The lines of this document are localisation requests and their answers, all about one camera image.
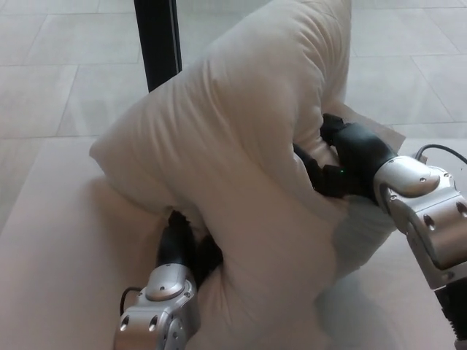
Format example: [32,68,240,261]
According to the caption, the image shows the black metal post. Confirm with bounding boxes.
[133,0,183,93]

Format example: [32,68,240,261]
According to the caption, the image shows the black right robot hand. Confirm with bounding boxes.
[293,113,398,206]

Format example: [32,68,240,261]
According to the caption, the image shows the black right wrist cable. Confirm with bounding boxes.
[415,144,467,164]

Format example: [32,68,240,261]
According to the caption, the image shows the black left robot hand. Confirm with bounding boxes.
[155,209,224,289]

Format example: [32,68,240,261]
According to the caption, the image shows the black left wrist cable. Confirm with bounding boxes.
[120,287,142,314]

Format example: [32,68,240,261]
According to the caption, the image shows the white square pillow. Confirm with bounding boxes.
[89,0,407,350]

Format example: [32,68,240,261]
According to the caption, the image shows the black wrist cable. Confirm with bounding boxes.
[415,144,467,164]
[120,287,142,314]

